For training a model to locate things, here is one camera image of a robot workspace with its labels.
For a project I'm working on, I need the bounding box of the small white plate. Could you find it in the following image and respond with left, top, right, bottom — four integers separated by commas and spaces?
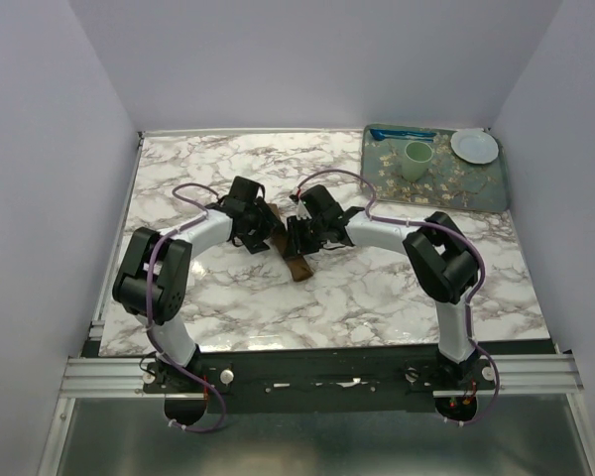
450, 129, 499, 165

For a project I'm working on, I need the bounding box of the aluminium extrusion frame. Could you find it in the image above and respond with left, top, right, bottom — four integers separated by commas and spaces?
34, 354, 594, 476

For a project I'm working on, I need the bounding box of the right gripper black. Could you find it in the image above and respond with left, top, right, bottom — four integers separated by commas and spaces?
282, 215, 326, 261

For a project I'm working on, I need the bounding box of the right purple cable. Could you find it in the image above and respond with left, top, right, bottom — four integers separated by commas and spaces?
292, 169, 502, 427

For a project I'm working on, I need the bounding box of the floral blue serving tray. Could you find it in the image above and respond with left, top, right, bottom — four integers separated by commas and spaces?
360, 123, 511, 212

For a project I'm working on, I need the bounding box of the blue plastic utensil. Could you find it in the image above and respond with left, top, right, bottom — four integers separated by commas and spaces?
369, 128, 436, 142

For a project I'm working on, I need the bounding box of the black mounting base rail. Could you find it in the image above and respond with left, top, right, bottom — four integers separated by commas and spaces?
81, 338, 559, 416

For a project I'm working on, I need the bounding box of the brown cloth napkin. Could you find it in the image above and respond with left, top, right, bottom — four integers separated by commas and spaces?
268, 228, 313, 282

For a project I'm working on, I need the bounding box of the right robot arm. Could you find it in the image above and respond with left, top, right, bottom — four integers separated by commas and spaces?
286, 185, 483, 389

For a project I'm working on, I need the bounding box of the purple cable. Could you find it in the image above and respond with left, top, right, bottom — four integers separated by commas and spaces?
292, 169, 502, 427
143, 182, 229, 433

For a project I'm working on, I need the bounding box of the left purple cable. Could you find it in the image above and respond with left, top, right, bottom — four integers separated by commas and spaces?
143, 182, 229, 433

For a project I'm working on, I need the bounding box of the light green cup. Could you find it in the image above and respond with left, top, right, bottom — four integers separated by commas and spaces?
401, 141, 433, 181

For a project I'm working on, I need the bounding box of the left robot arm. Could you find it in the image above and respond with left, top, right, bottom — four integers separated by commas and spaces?
112, 177, 284, 392

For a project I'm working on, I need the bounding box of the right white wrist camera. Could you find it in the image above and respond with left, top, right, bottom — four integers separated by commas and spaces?
297, 199, 311, 220

